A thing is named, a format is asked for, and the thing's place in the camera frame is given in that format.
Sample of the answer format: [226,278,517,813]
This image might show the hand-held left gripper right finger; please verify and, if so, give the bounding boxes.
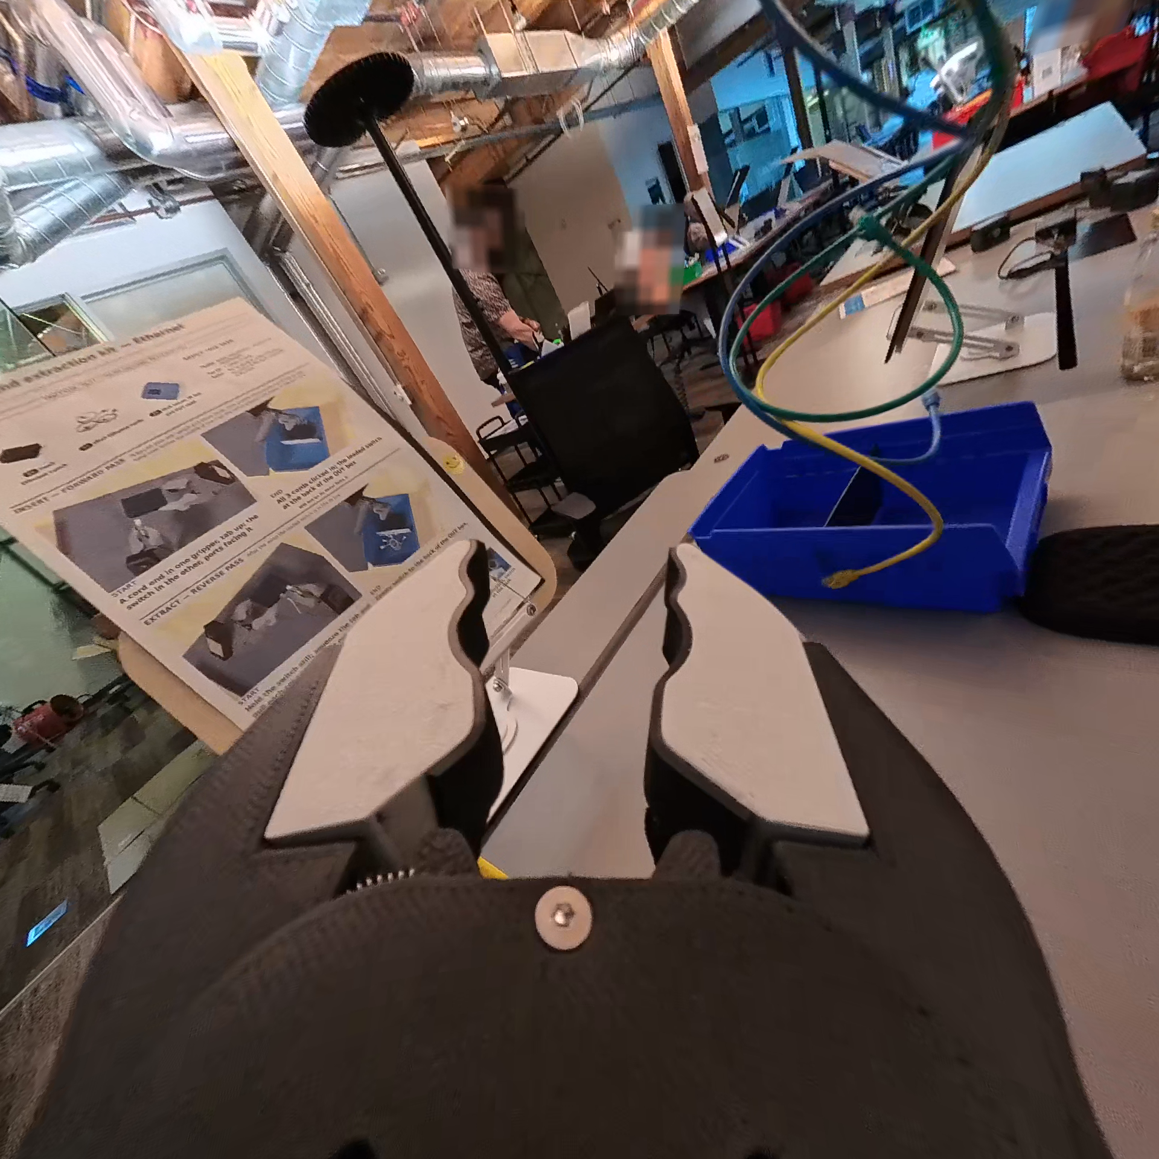
[642,543,873,861]

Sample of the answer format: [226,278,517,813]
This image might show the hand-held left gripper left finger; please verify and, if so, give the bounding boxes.
[262,540,505,858]

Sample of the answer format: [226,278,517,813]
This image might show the yellow ethernet cable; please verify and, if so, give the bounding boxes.
[754,117,1007,592]

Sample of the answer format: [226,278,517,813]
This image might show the blue plastic bin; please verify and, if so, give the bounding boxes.
[687,402,1053,616]

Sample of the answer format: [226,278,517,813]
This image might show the blue ethernet cable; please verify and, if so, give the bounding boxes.
[718,0,974,463]

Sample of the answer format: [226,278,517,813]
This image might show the green ethernet cable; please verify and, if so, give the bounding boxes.
[725,0,1013,424]

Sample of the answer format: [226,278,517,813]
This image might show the wooden instruction board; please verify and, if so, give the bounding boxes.
[0,298,559,754]
[884,133,982,366]

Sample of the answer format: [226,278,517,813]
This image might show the black metal cart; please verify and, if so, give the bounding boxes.
[475,412,547,521]

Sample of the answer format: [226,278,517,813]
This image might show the black office chair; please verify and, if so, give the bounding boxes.
[506,313,700,568]

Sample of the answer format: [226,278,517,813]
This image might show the glass bottle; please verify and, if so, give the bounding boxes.
[1120,208,1159,382]

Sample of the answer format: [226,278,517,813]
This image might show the silver ventilation ducts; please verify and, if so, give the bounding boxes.
[0,0,655,266]

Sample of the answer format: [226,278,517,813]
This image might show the black floor lamp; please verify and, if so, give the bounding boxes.
[302,49,522,382]

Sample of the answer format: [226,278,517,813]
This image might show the wooden post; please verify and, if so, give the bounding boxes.
[643,26,718,194]
[181,49,522,521]

